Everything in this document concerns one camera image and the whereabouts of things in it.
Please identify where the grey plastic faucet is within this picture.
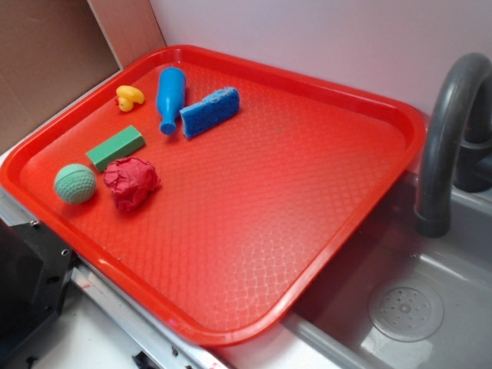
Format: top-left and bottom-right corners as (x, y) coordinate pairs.
(414, 53), (491, 238)

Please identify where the brown cardboard panel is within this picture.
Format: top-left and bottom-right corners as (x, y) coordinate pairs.
(1, 1), (165, 152)

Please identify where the blue sponge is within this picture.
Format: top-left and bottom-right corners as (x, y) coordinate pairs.
(180, 87), (240, 138)

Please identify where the green textured ball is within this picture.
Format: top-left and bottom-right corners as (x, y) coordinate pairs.
(54, 164), (96, 204)

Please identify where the round sink drain cover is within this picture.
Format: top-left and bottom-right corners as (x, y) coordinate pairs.
(368, 280), (444, 342)

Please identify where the grey plastic sink basin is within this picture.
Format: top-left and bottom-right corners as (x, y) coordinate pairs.
(284, 174), (491, 368)

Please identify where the green rectangular block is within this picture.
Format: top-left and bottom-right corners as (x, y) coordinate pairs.
(86, 125), (146, 172)

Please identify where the red plastic tray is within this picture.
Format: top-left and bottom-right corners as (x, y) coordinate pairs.
(1, 45), (426, 347)

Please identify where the yellow rubber duck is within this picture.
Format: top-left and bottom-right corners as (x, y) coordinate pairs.
(116, 85), (145, 112)

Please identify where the blue plastic bottle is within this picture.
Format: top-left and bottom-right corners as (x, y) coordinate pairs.
(156, 67), (186, 135)

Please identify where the crumpled red paper ball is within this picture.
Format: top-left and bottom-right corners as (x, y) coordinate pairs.
(103, 157), (161, 211)

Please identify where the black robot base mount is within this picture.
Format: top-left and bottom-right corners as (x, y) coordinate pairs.
(1, 221), (72, 357)

